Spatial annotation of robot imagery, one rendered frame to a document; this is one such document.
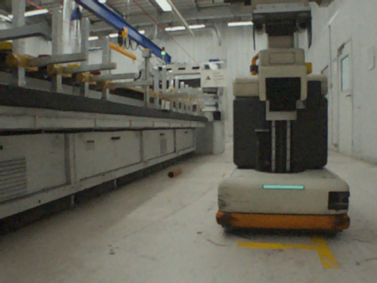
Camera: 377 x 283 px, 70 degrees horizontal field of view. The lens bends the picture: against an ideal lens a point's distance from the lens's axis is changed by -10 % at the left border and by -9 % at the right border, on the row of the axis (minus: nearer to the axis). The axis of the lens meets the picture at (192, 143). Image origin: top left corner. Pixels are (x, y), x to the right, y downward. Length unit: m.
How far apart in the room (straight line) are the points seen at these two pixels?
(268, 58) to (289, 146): 0.49
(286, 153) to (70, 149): 1.32
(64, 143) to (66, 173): 0.19
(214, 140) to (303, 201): 4.30
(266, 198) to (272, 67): 0.60
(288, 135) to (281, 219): 0.47
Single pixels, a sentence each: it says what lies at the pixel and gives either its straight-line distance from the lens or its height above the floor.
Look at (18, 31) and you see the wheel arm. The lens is 1.09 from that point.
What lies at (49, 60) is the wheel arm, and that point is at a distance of 1.31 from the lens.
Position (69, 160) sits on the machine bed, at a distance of 1.98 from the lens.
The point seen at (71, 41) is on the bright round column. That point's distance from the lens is 7.20.
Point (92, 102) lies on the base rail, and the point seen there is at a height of 0.67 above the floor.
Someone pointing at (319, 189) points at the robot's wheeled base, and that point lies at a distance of 1.38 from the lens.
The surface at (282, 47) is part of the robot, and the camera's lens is 1.49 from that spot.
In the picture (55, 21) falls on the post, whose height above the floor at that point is 1.06.
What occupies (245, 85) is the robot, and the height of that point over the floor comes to 0.75.
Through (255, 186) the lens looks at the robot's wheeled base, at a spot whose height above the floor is 0.25.
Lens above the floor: 0.52
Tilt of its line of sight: 3 degrees down
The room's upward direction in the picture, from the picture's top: 1 degrees counter-clockwise
